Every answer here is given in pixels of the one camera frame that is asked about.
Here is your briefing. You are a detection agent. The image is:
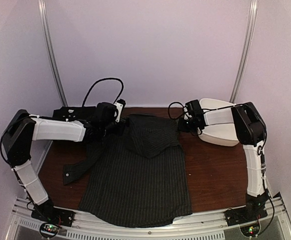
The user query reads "black pinstriped long sleeve shirt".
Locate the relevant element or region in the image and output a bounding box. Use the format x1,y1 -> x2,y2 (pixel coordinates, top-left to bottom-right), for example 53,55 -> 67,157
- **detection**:
63,114 -> 192,228

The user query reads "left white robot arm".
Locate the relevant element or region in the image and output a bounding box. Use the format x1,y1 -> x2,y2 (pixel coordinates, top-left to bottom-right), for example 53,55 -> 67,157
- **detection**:
0,99 -> 126,222

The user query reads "stack of folded shirts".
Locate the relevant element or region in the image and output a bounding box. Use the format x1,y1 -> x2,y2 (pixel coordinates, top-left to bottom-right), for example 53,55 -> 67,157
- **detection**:
52,106 -> 99,123

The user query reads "white plastic tub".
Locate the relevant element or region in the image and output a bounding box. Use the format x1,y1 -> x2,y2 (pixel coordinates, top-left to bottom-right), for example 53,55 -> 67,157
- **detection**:
197,98 -> 239,147

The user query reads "left circuit board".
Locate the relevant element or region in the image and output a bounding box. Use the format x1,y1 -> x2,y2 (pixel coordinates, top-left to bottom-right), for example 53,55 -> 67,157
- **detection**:
39,222 -> 60,239

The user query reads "circuit board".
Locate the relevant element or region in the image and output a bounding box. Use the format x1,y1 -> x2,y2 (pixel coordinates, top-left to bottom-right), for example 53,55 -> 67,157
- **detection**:
39,222 -> 60,239
240,224 -> 261,238

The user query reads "right circuit board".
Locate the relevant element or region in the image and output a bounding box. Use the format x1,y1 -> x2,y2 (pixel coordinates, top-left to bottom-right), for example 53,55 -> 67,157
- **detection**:
240,224 -> 261,238

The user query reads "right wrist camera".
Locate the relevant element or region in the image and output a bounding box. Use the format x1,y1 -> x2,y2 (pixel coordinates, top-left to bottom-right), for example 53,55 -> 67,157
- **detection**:
185,99 -> 203,118

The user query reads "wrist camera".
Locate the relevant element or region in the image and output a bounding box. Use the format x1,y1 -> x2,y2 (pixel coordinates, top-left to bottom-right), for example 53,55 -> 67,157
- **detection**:
114,99 -> 126,123
185,99 -> 203,118

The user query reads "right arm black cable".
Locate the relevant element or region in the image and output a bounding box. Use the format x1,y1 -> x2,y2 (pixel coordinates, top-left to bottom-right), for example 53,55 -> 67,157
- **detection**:
167,100 -> 236,137

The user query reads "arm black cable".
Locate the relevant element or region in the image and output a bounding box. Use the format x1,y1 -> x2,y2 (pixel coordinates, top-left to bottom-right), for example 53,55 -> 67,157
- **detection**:
167,100 -> 236,137
81,77 -> 125,108

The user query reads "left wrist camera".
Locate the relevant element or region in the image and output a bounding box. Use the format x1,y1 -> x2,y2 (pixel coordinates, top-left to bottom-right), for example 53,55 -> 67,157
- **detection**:
114,99 -> 126,123

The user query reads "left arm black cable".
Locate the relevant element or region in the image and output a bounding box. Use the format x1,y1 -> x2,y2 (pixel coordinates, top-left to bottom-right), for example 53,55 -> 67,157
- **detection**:
81,77 -> 125,108

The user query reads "aluminium front rail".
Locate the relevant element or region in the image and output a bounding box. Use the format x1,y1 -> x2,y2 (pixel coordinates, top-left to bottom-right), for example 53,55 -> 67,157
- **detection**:
10,192 -> 290,240

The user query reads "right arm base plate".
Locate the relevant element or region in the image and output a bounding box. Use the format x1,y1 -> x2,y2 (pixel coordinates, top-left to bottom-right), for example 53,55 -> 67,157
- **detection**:
224,206 -> 268,226

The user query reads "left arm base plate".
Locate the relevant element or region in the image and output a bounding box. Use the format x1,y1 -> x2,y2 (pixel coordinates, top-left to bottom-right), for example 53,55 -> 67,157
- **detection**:
31,204 -> 75,227

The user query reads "right aluminium post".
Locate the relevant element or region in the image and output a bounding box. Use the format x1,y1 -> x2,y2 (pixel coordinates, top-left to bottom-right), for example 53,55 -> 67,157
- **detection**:
230,0 -> 258,103

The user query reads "aluminium post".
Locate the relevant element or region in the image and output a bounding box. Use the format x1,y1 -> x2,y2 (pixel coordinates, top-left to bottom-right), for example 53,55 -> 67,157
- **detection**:
38,0 -> 68,107
230,0 -> 258,103

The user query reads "left aluminium post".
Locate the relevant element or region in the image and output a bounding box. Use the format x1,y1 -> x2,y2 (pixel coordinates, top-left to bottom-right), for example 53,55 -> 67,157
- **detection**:
38,0 -> 68,107

